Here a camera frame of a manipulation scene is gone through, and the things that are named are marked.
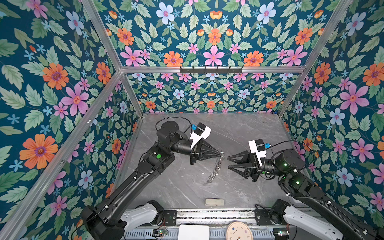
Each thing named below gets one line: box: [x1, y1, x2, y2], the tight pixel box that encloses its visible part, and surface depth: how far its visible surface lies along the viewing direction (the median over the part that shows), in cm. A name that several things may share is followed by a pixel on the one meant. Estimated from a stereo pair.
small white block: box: [205, 198, 225, 207], surface depth 77 cm
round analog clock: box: [226, 221, 254, 240], surface depth 69 cm
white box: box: [178, 224, 210, 240], surface depth 67 cm
